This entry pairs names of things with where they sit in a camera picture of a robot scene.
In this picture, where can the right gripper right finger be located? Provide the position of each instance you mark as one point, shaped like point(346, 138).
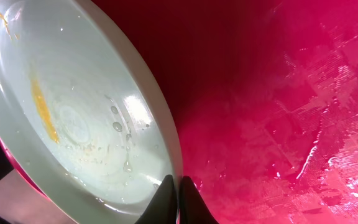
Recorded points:
point(192, 208)

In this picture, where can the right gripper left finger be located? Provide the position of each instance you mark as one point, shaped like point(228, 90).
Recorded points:
point(163, 207)

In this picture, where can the mint green round plate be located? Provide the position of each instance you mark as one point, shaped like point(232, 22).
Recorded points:
point(81, 112)

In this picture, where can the red plastic tray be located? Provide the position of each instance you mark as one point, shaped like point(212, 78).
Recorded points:
point(264, 98)

